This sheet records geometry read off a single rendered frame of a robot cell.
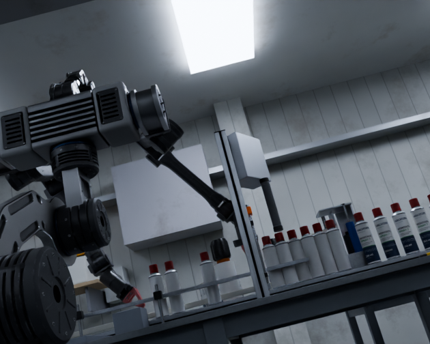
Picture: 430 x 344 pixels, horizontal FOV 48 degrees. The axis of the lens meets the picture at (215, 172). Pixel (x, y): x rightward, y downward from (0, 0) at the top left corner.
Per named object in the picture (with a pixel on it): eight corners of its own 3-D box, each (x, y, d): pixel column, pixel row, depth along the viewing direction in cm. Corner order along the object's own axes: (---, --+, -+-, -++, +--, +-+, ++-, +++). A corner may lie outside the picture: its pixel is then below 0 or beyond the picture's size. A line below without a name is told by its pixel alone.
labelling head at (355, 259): (367, 268, 198) (347, 209, 207) (374, 264, 186) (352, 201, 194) (334, 277, 198) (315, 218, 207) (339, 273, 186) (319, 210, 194)
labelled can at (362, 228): (380, 263, 186) (362, 213, 193) (383, 261, 181) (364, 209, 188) (366, 267, 186) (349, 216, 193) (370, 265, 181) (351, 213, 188)
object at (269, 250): (286, 287, 186) (271, 236, 193) (287, 286, 181) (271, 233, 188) (272, 291, 186) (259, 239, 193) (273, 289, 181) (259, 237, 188)
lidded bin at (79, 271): (102, 285, 474) (98, 258, 483) (89, 280, 436) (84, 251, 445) (54, 297, 474) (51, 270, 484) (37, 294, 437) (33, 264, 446)
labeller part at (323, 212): (347, 210, 206) (346, 208, 207) (351, 203, 196) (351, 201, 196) (316, 218, 206) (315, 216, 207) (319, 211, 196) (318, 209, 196)
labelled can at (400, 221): (418, 253, 186) (398, 203, 192) (422, 251, 181) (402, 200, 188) (405, 256, 186) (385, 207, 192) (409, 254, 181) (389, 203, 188)
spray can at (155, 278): (170, 316, 185) (160, 264, 192) (168, 316, 180) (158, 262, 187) (158, 319, 185) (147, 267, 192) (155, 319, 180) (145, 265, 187)
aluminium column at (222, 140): (271, 302, 170) (225, 134, 193) (271, 302, 166) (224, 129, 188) (259, 306, 170) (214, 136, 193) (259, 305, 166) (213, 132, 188)
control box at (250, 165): (271, 181, 193) (259, 138, 199) (247, 176, 180) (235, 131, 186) (252, 190, 198) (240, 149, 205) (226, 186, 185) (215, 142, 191)
